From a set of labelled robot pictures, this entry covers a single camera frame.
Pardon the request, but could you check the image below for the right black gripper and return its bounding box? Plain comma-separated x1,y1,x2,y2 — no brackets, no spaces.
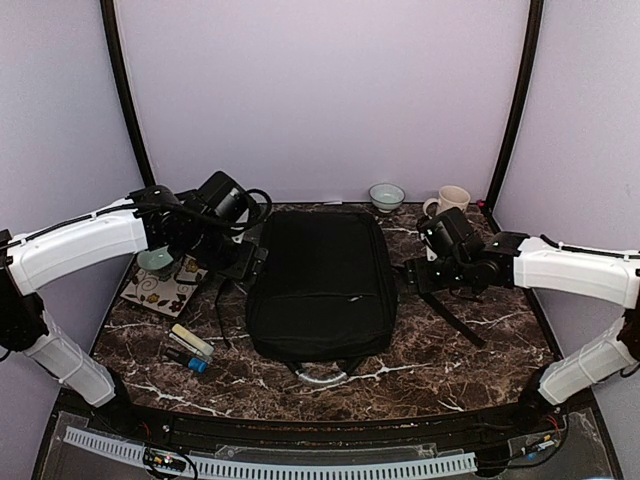
404,256,473,295

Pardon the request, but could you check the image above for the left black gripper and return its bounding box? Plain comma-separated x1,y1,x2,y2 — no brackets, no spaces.
184,220,269,286

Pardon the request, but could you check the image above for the black student backpack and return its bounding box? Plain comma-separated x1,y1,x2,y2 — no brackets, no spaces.
245,211,398,387

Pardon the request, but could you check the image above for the cream eraser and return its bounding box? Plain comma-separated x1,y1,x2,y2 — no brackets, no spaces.
171,324,214,356

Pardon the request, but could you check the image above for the black blue marker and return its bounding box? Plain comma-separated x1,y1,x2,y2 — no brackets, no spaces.
164,347,207,373

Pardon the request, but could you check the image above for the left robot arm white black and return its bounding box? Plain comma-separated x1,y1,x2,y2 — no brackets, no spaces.
1,183,273,436

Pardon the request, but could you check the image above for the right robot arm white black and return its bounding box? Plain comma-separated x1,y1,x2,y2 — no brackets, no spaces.
410,227,639,434

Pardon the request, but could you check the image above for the cream mug with print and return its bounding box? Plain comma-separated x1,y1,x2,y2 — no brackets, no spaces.
422,185,471,217

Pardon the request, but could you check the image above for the floral square coaster mat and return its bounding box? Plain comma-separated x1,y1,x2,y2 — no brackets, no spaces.
120,256,208,318

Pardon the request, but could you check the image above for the celadon green bowl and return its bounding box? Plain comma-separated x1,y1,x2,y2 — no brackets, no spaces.
136,248,174,272

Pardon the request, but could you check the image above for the small white blue bowl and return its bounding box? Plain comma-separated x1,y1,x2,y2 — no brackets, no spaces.
369,183,405,213

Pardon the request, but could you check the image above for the small circuit board right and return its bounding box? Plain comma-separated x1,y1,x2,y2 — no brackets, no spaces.
520,434,559,457

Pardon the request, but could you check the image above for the small circuit board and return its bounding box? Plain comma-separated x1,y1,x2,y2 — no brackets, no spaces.
520,434,559,457
142,449,187,473

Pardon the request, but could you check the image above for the small circuit board left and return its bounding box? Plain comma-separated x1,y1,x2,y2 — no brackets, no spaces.
142,449,187,473

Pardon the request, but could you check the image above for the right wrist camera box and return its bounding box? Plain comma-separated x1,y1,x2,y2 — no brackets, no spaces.
417,207,485,262

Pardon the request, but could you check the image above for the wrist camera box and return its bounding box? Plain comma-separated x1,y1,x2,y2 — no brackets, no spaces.
417,207,485,262
196,171,249,222

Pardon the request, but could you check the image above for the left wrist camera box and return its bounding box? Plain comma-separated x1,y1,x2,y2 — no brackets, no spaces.
196,171,249,222

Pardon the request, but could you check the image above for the black front rail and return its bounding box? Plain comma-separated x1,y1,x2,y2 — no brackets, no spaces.
59,384,596,451

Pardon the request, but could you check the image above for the white slotted cable duct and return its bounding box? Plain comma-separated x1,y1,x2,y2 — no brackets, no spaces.
63,427,478,479

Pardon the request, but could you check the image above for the right black frame post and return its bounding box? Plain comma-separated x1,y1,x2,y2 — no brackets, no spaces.
483,0,545,218

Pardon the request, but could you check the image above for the black frame post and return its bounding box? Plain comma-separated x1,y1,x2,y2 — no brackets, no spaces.
99,0,156,187
483,0,545,218

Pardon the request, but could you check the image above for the left black frame post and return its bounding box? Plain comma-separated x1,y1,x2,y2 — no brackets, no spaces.
99,0,156,187

